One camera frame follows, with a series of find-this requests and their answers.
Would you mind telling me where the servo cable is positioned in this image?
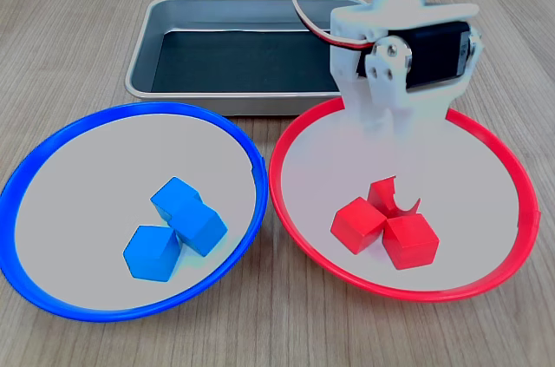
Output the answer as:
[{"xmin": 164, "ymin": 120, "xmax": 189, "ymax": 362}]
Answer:
[{"xmin": 289, "ymin": 0, "xmax": 376, "ymax": 50}]

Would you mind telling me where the blue-rimmed white plate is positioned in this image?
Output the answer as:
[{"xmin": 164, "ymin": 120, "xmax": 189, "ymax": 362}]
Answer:
[{"xmin": 0, "ymin": 101, "xmax": 268, "ymax": 324}]

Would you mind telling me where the red cube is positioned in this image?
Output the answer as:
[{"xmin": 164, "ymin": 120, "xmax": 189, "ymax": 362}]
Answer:
[
  {"xmin": 330, "ymin": 196, "xmax": 389, "ymax": 256},
  {"xmin": 383, "ymin": 213, "xmax": 441, "ymax": 272},
  {"xmin": 366, "ymin": 174, "xmax": 422, "ymax": 217}
]

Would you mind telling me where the red-rimmed white plate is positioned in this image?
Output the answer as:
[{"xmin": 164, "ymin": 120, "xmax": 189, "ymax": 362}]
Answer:
[{"xmin": 268, "ymin": 96, "xmax": 541, "ymax": 304}]

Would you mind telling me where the black tray mat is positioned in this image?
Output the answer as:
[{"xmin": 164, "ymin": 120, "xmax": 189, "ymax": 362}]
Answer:
[{"xmin": 150, "ymin": 29, "xmax": 343, "ymax": 94}]

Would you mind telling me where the steel tray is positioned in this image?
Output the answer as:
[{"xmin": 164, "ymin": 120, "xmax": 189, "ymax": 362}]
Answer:
[{"xmin": 125, "ymin": 0, "xmax": 369, "ymax": 117}]

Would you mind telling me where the blue cube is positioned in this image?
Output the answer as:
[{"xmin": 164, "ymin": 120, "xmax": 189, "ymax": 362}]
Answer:
[
  {"xmin": 171, "ymin": 193, "xmax": 229, "ymax": 259},
  {"xmin": 122, "ymin": 225, "xmax": 181, "ymax": 284},
  {"xmin": 149, "ymin": 176, "xmax": 203, "ymax": 229}
]

